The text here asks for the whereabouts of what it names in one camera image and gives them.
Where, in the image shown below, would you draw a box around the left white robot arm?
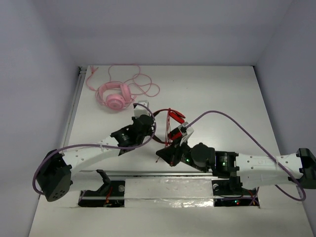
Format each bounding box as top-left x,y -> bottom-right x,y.
33,115 -> 156,202

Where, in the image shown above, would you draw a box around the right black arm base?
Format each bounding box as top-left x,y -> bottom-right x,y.
212,179 -> 260,207

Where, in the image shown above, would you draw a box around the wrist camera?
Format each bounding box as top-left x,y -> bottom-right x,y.
133,100 -> 150,118
178,121 -> 194,146

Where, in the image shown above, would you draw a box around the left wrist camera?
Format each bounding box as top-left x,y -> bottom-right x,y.
133,100 -> 150,118

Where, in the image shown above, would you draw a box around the pink headphones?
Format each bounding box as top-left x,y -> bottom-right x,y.
95,82 -> 136,111

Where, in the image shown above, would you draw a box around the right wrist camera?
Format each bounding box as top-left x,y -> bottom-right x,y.
178,121 -> 194,146

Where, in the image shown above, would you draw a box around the red black headphones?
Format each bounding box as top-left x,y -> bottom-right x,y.
153,108 -> 186,146

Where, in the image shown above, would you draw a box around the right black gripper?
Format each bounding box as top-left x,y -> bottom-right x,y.
157,136 -> 208,173

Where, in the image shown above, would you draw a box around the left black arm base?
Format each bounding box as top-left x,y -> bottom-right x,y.
78,169 -> 125,208

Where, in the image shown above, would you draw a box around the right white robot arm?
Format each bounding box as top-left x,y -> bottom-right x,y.
156,142 -> 316,194

